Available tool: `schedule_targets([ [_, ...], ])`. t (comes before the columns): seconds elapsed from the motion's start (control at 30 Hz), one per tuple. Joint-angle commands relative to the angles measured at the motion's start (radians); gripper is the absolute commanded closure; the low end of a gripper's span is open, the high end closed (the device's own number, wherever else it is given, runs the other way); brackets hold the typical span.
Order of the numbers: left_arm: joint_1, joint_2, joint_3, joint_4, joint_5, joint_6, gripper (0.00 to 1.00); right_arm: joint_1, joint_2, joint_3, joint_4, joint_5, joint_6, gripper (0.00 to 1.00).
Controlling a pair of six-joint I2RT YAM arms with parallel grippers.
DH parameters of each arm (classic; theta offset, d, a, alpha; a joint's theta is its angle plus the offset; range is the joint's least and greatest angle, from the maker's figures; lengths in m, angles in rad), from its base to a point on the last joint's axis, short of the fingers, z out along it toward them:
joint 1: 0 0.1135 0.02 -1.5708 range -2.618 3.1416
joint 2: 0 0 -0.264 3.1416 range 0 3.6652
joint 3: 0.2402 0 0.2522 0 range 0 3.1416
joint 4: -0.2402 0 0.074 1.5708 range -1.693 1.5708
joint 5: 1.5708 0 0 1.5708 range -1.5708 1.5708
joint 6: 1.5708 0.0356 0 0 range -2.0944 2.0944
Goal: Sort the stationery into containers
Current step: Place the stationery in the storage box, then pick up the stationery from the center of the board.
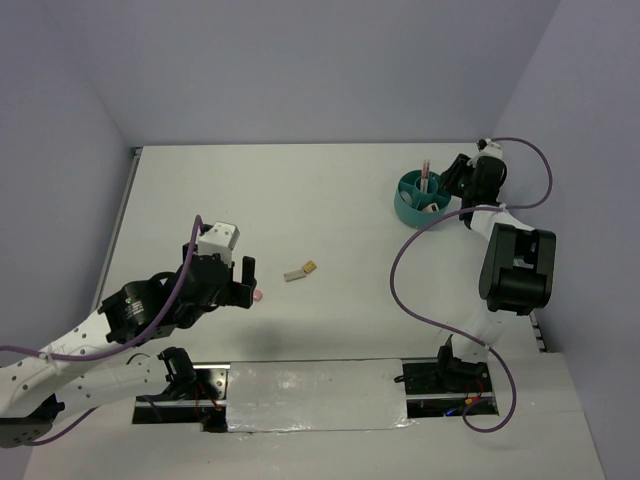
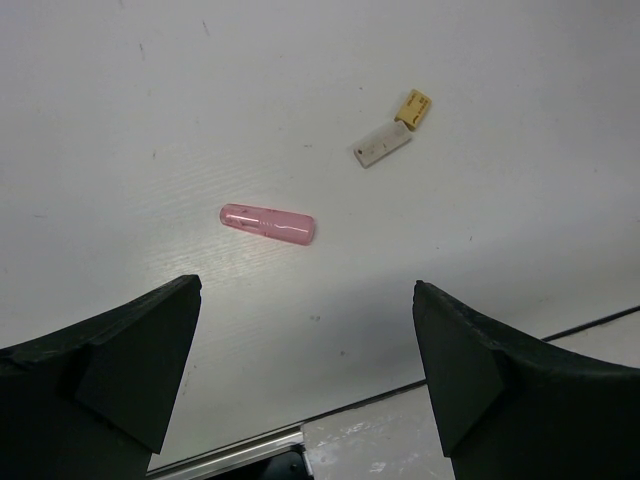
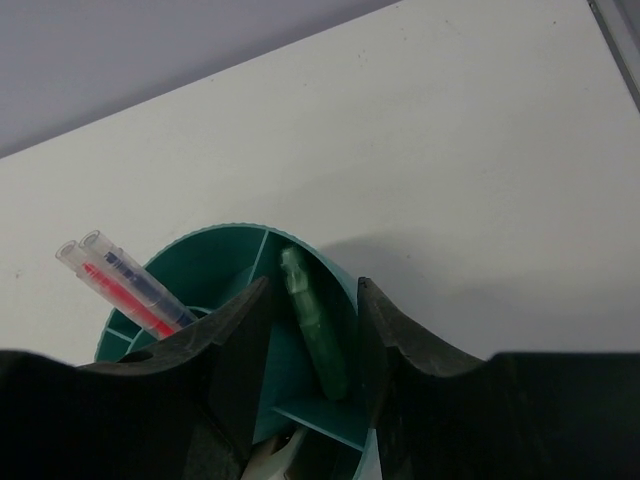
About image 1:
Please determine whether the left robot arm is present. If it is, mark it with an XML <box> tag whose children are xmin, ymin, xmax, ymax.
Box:
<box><xmin>1</xmin><ymin>245</ymin><xmax>257</xmax><ymax>449</ymax></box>

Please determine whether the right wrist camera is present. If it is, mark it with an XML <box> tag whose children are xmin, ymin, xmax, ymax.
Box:
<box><xmin>467</xmin><ymin>138</ymin><xmax>503</xmax><ymax>168</ymax></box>

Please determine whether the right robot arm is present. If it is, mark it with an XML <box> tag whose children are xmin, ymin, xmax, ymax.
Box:
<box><xmin>434</xmin><ymin>154</ymin><xmax>556</xmax><ymax>391</ymax></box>

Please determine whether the teal round organizer container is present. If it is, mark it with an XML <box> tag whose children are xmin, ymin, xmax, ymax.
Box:
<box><xmin>394</xmin><ymin>170</ymin><xmax>451</xmax><ymax>229</ymax></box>

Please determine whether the red transparent pen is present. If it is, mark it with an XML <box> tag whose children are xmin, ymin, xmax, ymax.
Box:
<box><xmin>420</xmin><ymin>160</ymin><xmax>429</xmax><ymax>193</ymax></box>

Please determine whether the silver foil tape sheet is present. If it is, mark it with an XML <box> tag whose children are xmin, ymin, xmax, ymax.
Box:
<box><xmin>226</xmin><ymin>359</ymin><xmax>410</xmax><ymax>433</ymax></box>

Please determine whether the grey eraser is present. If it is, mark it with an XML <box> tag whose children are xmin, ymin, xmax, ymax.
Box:
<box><xmin>283</xmin><ymin>269</ymin><xmax>307</xmax><ymax>282</ymax></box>

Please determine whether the clear tape roll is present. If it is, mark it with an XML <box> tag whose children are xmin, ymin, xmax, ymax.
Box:
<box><xmin>401</xmin><ymin>192</ymin><xmax>413</xmax><ymax>206</ymax></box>

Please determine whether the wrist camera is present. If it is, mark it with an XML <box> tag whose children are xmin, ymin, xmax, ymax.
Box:
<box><xmin>467</xmin><ymin>138</ymin><xmax>503</xmax><ymax>168</ymax></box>
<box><xmin>197</xmin><ymin>222</ymin><xmax>240</xmax><ymax>267</ymax></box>

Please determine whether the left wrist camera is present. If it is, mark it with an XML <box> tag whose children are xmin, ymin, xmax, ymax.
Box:
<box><xmin>197</xmin><ymin>222</ymin><xmax>240</xmax><ymax>267</ymax></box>

